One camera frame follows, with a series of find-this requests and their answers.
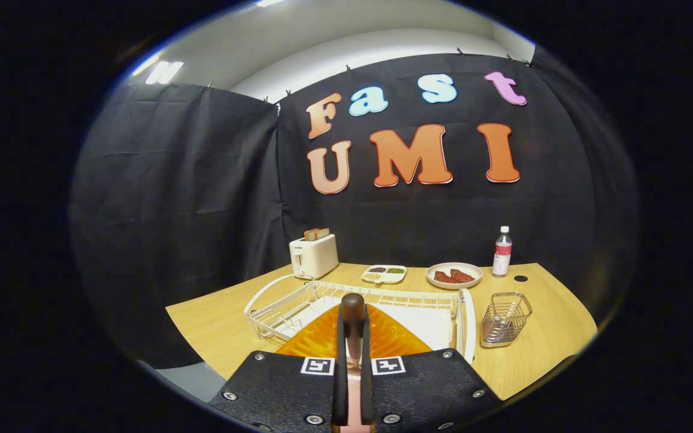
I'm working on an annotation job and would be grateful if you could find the pink plate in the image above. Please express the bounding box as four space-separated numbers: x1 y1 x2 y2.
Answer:
333 368 376 433

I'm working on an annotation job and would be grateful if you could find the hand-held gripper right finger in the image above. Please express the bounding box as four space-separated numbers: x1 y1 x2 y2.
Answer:
359 304 504 433

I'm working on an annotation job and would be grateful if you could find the white wire dish rack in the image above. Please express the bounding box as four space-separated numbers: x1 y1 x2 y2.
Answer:
244 274 478 364

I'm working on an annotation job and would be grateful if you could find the ceiling light strip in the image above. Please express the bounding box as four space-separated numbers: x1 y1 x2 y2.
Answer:
144 60 185 85

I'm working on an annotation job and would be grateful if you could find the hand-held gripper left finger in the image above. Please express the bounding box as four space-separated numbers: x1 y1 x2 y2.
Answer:
208 304 352 433

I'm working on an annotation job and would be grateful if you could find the white plate with meat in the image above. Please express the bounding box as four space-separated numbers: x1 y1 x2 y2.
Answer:
426 262 483 290

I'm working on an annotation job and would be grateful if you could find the white divided dish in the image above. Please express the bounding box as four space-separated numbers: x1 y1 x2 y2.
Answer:
361 265 407 284

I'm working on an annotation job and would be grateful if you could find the clear water bottle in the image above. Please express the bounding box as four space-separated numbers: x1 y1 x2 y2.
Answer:
492 226 513 278

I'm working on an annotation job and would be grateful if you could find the wooden handled metal spoon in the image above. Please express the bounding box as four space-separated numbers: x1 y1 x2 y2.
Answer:
340 293 366 370

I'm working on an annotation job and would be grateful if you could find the black backdrop cloth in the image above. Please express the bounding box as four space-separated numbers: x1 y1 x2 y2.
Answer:
70 45 639 367

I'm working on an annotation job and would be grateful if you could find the white drip tray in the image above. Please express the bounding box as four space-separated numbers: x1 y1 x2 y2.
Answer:
286 301 452 349

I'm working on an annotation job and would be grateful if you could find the white toaster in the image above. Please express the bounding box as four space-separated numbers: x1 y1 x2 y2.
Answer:
289 233 339 280

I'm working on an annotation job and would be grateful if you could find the metal wire basket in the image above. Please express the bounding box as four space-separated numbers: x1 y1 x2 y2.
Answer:
481 292 533 348

